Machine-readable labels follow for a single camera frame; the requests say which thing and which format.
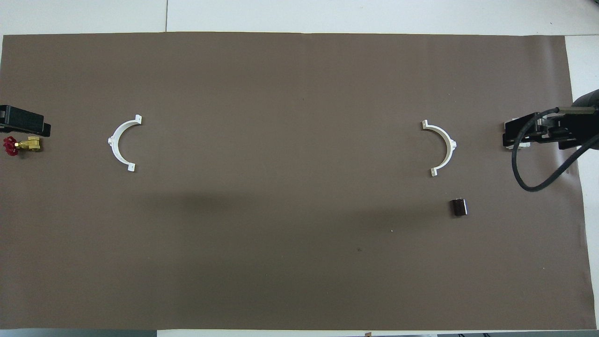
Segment brass valve red handle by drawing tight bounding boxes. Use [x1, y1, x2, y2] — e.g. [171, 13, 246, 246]
[2, 135, 43, 157]

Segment brown table mat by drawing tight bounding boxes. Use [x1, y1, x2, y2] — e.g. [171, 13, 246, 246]
[0, 31, 597, 331]

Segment white circuit breaker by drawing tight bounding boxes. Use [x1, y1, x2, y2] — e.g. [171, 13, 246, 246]
[505, 116, 549, 149]

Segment white half pipe clamp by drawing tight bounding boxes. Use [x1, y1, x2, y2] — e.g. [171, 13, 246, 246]
[107, 114, 143, 173]
[421, 119, 458, 177]

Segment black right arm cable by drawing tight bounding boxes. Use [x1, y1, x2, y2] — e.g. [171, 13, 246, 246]
[511, 107, 599, 192]

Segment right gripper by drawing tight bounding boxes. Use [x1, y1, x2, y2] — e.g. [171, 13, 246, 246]
[503, 88, 599, 151]

